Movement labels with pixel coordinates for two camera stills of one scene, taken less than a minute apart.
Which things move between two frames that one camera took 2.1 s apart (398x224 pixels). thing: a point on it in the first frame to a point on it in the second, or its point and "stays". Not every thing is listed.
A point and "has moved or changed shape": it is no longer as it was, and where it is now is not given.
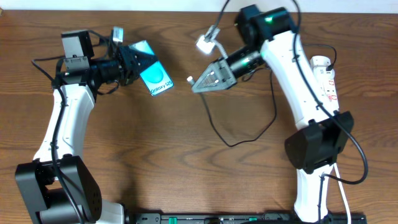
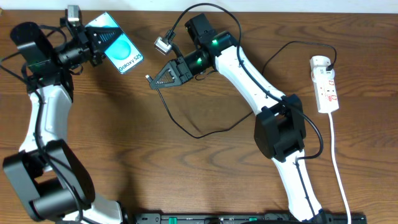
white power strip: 328,94 stays
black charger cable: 193,83 to 249,116
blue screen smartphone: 155,78 has moved or changed shape
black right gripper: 225,77 to 180,70
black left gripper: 125,66 to 92,45
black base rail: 250,218 stays
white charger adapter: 319,63 stays
